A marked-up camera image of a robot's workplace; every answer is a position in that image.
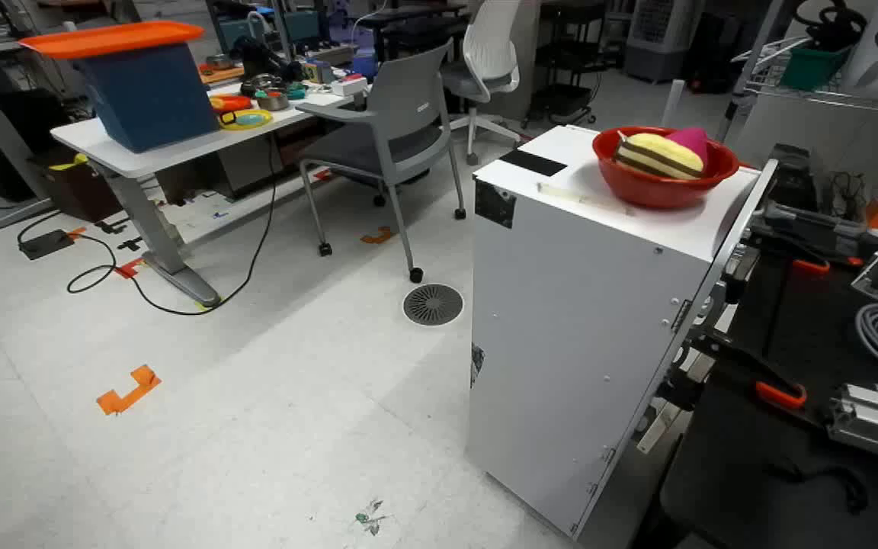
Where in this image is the magenta soft toy object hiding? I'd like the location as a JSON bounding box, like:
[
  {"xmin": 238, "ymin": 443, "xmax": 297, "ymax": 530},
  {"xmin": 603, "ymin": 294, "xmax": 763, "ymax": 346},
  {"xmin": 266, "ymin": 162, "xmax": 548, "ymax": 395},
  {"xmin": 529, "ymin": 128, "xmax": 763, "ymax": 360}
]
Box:
[{"xmin": 668, "ymin": 126, "xmax": 714, "ymax": 166}]

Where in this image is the white metal cabinet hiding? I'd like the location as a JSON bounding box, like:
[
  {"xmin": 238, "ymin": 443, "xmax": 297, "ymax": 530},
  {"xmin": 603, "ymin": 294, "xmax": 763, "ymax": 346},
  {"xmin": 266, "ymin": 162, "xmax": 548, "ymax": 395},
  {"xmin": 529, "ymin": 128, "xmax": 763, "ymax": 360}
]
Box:
[{"xmin": 464, "ymin": 122, "xmax": 782, "ymax": 540}]

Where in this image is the round black floor cover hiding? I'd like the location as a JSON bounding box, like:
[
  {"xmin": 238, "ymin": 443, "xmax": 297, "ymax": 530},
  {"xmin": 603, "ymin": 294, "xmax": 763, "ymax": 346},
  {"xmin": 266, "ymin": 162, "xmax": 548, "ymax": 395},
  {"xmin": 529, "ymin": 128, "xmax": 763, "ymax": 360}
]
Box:
[{"xmin": 400, "ymin": 282, "xmax": 466, "ymax": 331}]

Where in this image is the grey office chair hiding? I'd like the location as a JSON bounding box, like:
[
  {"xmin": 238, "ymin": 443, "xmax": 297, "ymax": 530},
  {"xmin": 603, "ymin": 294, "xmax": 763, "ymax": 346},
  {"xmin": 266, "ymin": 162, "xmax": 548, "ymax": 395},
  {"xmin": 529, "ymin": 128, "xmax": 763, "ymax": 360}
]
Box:
[{"xmin": 297, "ymin": 40, "xmax": 469, "ymax": 288}]

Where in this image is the white small box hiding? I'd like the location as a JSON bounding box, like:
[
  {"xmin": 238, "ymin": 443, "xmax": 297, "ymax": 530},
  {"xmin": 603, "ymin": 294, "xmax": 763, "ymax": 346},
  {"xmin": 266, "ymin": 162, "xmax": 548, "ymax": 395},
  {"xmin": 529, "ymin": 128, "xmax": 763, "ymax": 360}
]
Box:
[{"xmin": 328, "ymin": 71, "xmax": 371, "ymax": 104}]

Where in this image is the white office chair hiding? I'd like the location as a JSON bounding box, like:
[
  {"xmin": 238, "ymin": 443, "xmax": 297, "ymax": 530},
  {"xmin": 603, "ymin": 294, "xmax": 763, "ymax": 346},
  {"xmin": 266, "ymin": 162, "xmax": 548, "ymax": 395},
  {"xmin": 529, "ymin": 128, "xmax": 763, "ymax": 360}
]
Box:
[{"xmin": 442, "ymin": 0, "xmax": 525, "ymax": 166}]

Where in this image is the red plastic bowl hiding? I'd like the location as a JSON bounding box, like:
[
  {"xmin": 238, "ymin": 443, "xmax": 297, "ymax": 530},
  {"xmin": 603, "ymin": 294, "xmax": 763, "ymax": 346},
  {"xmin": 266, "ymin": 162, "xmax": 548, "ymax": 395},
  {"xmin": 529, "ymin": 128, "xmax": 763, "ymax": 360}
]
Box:
[{"xmin": 589, "ymin": 126, "xmax": 743, "ymax": 213}]

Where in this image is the yellow green toy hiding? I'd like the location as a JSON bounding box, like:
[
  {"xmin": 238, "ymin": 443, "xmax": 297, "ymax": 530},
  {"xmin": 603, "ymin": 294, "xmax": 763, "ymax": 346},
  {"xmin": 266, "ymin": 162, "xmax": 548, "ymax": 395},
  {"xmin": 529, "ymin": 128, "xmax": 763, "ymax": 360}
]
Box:
[{"xmin": 216, "ymin": 104, "xmax": 274, "ymax": 132}]

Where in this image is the white office desk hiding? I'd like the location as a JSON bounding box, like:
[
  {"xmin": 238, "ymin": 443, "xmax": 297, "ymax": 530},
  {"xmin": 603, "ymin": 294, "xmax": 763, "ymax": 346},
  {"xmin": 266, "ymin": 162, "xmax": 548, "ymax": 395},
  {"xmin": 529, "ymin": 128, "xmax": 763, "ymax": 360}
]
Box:
[{"xmin": 49, "ymin": 86, "xmax": 371, "ymax": 308}]

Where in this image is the blue storage bin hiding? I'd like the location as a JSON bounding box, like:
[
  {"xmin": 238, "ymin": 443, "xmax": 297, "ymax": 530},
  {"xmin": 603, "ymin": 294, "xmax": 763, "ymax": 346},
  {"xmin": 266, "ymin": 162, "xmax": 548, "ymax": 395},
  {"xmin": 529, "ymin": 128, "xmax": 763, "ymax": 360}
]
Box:
[{"xmin": 70, "ymin": 40, "xmax": 224, "ymax": 155}]

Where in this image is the large orange tape mark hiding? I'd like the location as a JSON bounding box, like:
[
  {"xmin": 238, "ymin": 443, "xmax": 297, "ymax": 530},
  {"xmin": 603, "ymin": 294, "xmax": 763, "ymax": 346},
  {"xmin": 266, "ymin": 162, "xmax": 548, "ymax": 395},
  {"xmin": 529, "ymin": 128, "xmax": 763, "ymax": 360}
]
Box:
[{"xmin": 94, "ymin": 363, "xmax": 166, "ymax": 417}]

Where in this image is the black work table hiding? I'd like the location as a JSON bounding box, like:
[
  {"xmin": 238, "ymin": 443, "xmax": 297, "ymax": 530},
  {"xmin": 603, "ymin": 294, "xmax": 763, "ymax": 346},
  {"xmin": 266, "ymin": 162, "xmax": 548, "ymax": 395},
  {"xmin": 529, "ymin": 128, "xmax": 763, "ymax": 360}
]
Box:
[{"xmin": 659, "ymin": 241, "xmax": 878, "ymax": 549}]

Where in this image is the black power adapter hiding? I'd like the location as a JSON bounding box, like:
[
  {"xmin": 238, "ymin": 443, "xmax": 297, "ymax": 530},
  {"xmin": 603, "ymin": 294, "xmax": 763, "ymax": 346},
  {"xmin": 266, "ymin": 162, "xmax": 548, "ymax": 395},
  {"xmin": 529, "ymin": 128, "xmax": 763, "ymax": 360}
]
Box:
[{"xmin": 18, "ymin": 226, "xmax": 80, "ymax": 261}]

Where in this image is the orange bin lid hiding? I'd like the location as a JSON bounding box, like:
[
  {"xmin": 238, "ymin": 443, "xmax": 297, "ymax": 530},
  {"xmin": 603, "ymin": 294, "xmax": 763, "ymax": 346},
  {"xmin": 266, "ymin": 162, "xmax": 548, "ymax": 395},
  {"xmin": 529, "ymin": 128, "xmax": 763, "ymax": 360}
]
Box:
[{"xmin": 18, "ymin": 17, "xmax": 207, "ymax": 60}]

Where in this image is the green plastic bin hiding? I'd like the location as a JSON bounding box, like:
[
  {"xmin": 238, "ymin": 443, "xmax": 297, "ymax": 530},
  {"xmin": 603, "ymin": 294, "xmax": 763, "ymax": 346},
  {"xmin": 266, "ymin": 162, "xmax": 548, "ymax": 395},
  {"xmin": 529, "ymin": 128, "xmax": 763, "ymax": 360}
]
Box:
[{"xmin": 779, "ymin": 44, "xmax": 854, "ymax": 96}]

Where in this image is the black floor cable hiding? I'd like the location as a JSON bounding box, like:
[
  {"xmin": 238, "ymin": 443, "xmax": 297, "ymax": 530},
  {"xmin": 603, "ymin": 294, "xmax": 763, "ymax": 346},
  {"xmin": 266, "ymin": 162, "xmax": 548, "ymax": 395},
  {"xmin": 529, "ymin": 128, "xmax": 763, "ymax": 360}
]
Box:
[{"xmin": 65, "ymin": 141, "xmax": 282, "ymax": 319}]

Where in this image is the black clamp orange handle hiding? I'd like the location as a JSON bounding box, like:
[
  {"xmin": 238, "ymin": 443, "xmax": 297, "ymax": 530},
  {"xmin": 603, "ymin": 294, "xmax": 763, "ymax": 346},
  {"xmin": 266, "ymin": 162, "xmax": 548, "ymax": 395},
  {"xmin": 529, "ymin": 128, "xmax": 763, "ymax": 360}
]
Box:
[
  {"xmin": 692, "ymin": 331, "xmax": 811, "ymax": 416},
  {"xmin": 754, "ymin": 200, "xmax": 870, "ymax": 282}
]

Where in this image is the aluminium extrusion rail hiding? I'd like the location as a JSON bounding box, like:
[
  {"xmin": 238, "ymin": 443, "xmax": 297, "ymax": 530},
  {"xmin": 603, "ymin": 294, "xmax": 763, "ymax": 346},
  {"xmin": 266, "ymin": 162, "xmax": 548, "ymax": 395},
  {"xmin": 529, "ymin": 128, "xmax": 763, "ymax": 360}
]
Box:
[{"xmin": 827, "ymin": 382, "xmax": 878, "ymax": 469}]

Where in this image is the black strap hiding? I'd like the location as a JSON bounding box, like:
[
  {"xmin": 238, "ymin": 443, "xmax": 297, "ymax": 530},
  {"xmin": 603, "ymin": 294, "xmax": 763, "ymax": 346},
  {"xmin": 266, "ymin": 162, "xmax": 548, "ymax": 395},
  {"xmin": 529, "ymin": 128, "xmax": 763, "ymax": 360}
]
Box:
[{"xmin": 763, "ymin": 460, "xmax": 871, "ymax": 516}]

